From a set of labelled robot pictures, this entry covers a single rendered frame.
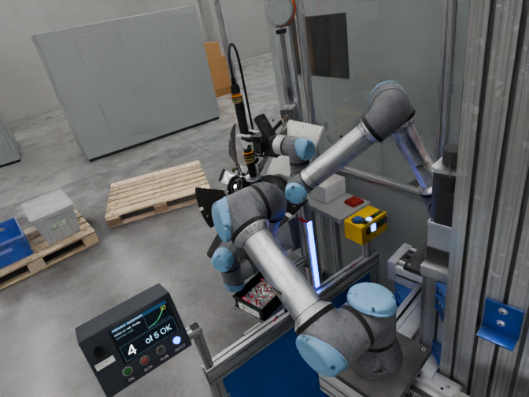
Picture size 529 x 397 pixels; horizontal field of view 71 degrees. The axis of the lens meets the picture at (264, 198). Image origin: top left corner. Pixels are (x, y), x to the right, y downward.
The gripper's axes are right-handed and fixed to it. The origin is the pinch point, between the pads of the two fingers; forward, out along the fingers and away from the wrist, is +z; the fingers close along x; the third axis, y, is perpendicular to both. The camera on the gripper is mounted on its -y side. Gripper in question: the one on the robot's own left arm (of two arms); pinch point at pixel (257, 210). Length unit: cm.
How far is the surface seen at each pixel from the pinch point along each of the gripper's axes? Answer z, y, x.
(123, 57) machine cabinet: 422, 364, -71
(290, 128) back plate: 58, -4, -15
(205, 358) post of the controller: -53, 9, 26
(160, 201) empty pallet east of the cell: 183, 208, 81
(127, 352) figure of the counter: -72, 15, 0
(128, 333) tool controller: -70, 14, -4
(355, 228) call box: 6.4, -37.5, 16.5
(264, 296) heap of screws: -16.2, 1.2, 32.9
